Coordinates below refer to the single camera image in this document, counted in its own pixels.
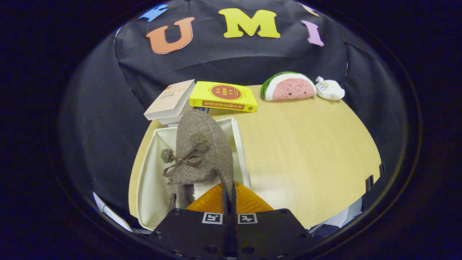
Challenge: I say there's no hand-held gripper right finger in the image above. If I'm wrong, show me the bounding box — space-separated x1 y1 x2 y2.
231 181 313 260

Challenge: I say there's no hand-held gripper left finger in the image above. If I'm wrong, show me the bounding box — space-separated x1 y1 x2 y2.
149 182 231 260

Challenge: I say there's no cream storage box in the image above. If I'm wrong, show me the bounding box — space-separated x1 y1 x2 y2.
136 116 252 231

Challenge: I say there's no brown fuzzy slipper shoe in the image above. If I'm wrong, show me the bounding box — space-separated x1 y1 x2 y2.
161 109 235 211

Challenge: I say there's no white paper pile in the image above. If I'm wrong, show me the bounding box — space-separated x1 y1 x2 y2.
309 197 363 239

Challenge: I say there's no white book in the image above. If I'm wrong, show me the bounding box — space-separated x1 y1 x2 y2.
159 105 192 127

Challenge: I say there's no yellow book with red circle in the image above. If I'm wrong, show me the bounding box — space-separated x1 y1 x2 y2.
189 81 258 113

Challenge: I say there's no watermelon slice plush toy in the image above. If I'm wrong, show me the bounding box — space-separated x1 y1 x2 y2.
261 71 318 101

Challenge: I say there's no white plush toy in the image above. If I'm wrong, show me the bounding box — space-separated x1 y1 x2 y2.
315 76 345 101

